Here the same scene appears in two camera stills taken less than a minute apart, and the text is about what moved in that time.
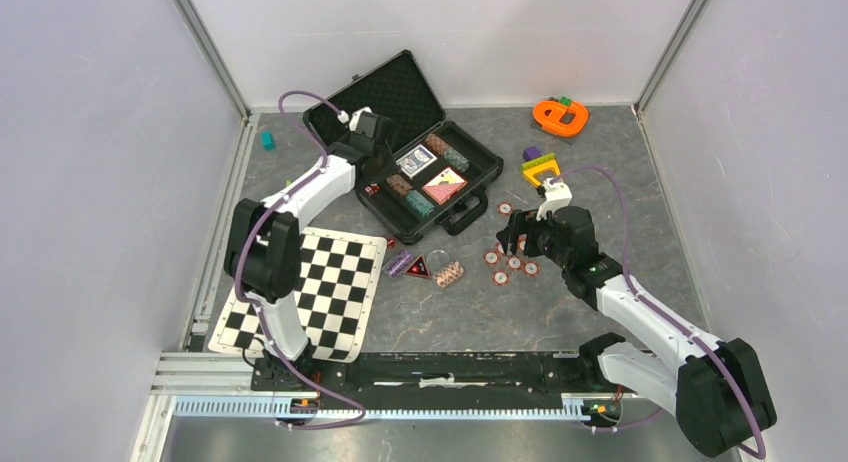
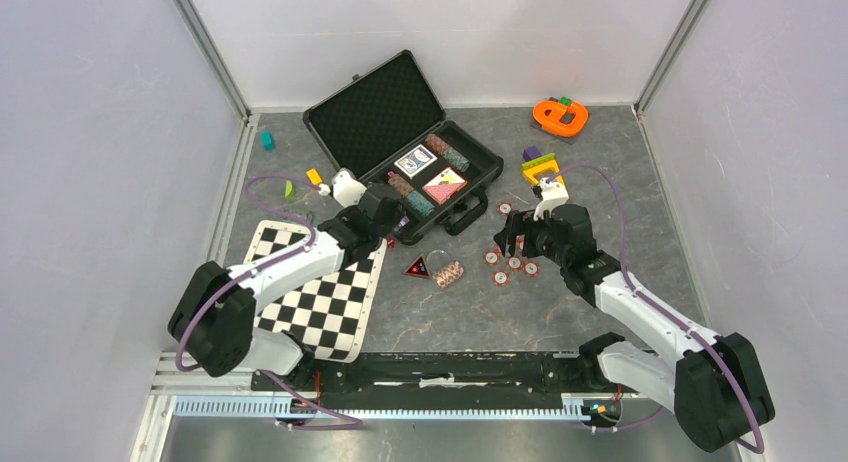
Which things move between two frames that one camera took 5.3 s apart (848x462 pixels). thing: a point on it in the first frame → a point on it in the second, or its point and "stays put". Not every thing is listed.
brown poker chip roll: [436, 144] stays put
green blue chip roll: [456, 159] stays put
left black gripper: [389, 169] → [398, 214]
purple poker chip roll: [398, 264] → [402, 223]
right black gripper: [523, 222] stays put
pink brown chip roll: [448, 273] stays put
